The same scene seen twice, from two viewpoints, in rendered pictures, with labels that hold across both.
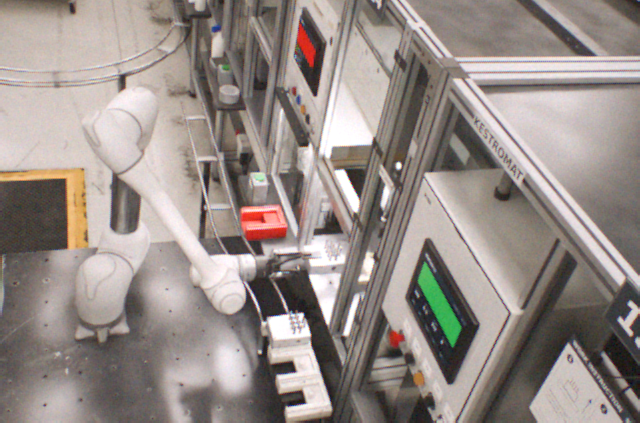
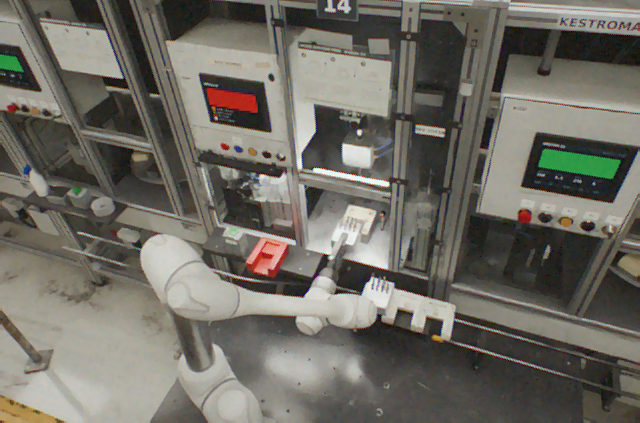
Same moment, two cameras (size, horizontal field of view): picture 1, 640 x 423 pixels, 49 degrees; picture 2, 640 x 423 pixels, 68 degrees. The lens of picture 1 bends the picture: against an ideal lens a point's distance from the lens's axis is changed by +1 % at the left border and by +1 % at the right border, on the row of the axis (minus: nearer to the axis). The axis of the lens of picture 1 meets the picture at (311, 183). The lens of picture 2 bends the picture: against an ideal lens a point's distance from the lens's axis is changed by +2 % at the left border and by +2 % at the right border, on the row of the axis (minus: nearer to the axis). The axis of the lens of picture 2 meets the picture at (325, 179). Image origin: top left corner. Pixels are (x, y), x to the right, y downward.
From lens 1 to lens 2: 125 cm
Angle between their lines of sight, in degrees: 34
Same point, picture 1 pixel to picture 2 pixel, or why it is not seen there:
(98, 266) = (233, 404)
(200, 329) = (307, 361)
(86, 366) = not seen: outside the picture
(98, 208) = (40, 395)
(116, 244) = (214, 377)
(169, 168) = (54, 312)
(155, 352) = (308, 408)
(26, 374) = not seen: outside the picture
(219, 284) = (355, 309)
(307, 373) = (418, 304)
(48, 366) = not seen: outside the picture
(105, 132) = (205, 293)
